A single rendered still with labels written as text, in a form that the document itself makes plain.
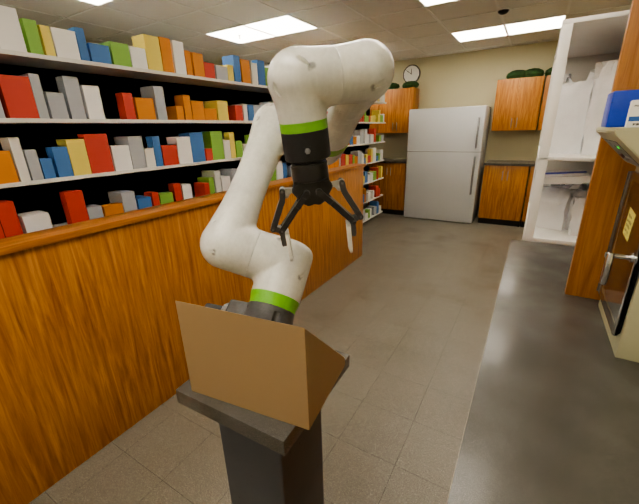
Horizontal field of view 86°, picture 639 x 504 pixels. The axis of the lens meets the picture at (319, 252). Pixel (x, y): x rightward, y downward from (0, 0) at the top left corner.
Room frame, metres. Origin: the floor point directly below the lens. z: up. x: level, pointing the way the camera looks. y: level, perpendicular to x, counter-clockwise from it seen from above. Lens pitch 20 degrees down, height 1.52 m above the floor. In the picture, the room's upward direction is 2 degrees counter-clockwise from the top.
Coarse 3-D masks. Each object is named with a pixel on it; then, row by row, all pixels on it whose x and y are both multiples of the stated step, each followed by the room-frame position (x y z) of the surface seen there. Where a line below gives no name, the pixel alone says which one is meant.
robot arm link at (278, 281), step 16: (272, 240) 0.83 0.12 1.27; (256, 256) 0.79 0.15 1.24; (272, 256) 0.80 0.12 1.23; (288, 256) 0.81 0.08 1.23; (304, 256) 0.83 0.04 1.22; (256, 272) 0.79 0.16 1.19; (272, 272) 0.78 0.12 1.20; (288, 272) 0.78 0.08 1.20; (304, 272) 0.81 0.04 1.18; (256, 288) 0.77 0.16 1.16; (272, 288) 0.75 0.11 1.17; (288, 288) 0.76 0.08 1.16; (304, 288) 0.82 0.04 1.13; (272, 304) 0.73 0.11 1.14; (288, 304) 0.75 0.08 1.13
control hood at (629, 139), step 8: (600, 128) 1.03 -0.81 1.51; (608, 128) 0.91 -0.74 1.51; (616, 128) 0.82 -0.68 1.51; (624, 128) 0.81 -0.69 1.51; (632, 128) 0.80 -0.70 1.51; (608, 136) 0.93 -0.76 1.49; (616, 136) 0.82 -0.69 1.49; (624, 136) 0.80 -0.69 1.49; (632, 136) 0.80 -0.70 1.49; (624, 144) 0.81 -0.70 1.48; (632, 144) 0.79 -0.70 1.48; (632, 152) 0.80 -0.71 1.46; (624, 160) 1.04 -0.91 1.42
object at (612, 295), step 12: (636, 180) 0.94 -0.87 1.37; (636, 192) 0.91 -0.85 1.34; (624, 204) 0.99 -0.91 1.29; (636, 204) 0.88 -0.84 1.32; (624, 216) 0.96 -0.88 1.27; (636, 216) 0.86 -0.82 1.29; (636, 228) 0.83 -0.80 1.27; (624, 240) 0.90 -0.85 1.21; (636, 240) 0.80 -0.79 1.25; (624, 252) 0.87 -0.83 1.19; (636, 252) 0.78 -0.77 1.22; (612, 264) 0.95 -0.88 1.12; (624, 264) 0.84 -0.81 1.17; (636, 264) 0.76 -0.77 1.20; (612, 276) 0.92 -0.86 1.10; (624, 276) 0.81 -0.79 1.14; (600, 288) 1.01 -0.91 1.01; (612, 288) 0.88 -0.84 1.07; (624, 288) 0.79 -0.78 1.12; (612, 300) 0.85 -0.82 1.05; (624, 300) 0.77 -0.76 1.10; (612, 312) 0.83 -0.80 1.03; (624, 312) 0.76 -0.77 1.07; (612, 324) 0.80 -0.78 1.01
